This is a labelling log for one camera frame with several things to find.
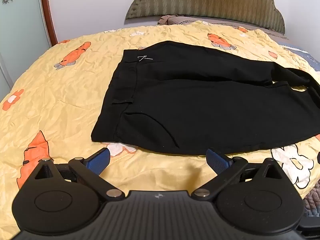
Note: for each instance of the red brown door frame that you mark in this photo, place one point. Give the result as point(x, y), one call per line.
point(48, 22)

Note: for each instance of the blue patterned bed sheet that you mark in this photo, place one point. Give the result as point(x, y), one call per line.
point(301, 52)

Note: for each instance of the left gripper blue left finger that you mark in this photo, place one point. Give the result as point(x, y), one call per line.
point(88, 170)

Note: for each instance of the olive green padded headboard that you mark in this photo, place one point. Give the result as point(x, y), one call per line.
point(262, 13)

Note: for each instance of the frosted floral glass door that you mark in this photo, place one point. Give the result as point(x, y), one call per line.
point(23, 39)

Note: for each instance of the yellow carrot print quilt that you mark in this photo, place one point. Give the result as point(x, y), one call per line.
point(51, 113)

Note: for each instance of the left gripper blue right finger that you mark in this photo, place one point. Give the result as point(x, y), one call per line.
point(228, 170)

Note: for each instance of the striped fleece blanket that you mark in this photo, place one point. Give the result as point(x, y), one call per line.
point(312, 202)

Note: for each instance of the brown striped pillow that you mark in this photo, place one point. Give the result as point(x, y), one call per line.
point(175, 19)

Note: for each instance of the black pants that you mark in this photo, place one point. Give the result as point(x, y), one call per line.
point(182, 99)

